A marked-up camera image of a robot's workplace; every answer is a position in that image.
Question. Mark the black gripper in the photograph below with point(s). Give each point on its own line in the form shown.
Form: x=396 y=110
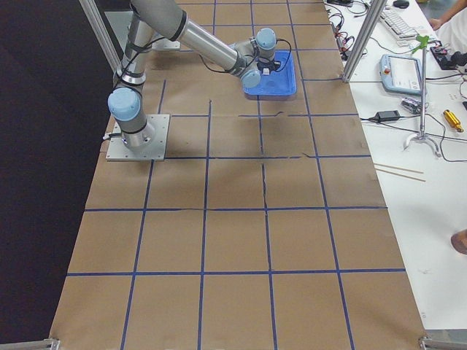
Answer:
x=263 y=65

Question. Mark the blue plastic tray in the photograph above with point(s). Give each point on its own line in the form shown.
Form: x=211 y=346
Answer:
x=280 y=83

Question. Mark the person hand at edge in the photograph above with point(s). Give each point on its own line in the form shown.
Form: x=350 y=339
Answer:
x=459 y=241

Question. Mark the black power adapter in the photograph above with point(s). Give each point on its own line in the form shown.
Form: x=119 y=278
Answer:
x=387 y=116

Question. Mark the teach pendant tablet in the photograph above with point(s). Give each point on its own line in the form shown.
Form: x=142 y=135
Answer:
x=401 y=74

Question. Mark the white computer keyboard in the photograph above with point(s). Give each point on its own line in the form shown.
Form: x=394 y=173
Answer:
x=396 y=25

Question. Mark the black computer mouse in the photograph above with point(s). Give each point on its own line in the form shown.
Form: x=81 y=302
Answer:
x=401 y=4

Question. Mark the silver tripod stand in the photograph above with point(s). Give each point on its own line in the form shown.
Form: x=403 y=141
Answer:
x=421 y=136

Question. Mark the wooden chopstick pair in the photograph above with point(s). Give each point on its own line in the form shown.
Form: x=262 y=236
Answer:
x=401 y=172

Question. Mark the person in white shirt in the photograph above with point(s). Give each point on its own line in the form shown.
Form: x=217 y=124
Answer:
x=450 y=28

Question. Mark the yellow cylindrical tool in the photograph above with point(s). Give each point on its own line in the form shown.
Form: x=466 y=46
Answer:
x=453 y=121

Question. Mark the right side frame post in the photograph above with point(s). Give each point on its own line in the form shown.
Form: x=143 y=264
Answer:
x=362 y=39

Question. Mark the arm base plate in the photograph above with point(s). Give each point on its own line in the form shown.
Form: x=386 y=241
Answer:
x=148 y=144

